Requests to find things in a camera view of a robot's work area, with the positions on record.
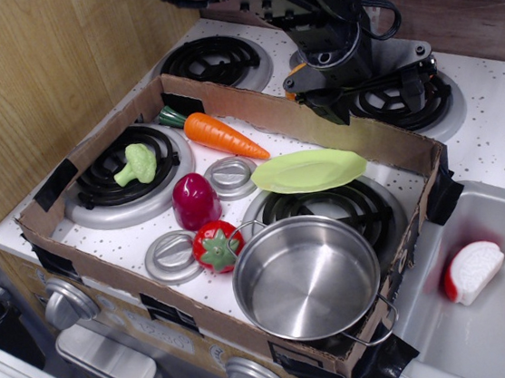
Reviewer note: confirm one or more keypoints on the back right stove burner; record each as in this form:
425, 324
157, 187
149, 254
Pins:
440, 118

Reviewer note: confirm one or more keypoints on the silver stovetop knob upper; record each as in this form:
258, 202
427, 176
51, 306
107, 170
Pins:
231, 177

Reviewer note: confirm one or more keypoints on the red toy strawberry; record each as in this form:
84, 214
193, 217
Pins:
217, 245

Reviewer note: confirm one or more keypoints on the purple toy eggplant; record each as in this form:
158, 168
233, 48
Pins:
195, 202

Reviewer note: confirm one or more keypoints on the back left stove burner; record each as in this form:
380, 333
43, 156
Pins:
225, 60

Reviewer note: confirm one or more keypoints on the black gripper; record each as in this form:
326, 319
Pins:
329, 71

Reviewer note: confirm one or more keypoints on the silver stovetop knob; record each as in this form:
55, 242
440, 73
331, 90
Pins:
170, 258
231, 177

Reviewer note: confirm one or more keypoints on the front left stove burner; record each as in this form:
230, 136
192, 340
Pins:
132, 181

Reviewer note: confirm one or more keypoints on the grey sink basin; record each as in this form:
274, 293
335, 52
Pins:
455, 340

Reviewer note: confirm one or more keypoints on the front right stove burner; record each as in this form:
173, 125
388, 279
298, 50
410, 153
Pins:
362, 204

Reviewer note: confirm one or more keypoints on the red white toy slice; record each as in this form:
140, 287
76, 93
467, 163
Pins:
471, 270

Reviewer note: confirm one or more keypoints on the green plastic plate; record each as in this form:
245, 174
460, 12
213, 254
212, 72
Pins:
309, 171

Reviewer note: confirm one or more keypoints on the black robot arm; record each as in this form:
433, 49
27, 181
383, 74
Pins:
324, 24

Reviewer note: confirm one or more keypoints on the stainless steel pot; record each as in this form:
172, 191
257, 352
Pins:
306, 278

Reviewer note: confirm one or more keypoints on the green toy broccoli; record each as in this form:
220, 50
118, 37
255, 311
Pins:
140, 165

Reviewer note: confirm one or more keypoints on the orange toy carrot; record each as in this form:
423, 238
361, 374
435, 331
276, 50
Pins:
212, 133

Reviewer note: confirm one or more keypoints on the silver oven door handle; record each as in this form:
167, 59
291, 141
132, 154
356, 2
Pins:
103, 357

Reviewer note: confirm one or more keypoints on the silver stovetop knob lower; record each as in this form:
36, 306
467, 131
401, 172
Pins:
170, 258

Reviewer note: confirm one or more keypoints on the silver oven knob left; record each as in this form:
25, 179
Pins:
67, 305

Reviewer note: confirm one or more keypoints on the stove burner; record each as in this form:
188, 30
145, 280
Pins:
362, 204
132, 181
440, 118
225, 60

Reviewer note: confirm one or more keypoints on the cardboard fence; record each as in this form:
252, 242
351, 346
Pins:
282, 125

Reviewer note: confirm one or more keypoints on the orange toy pumpkin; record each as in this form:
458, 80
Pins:
289, 82

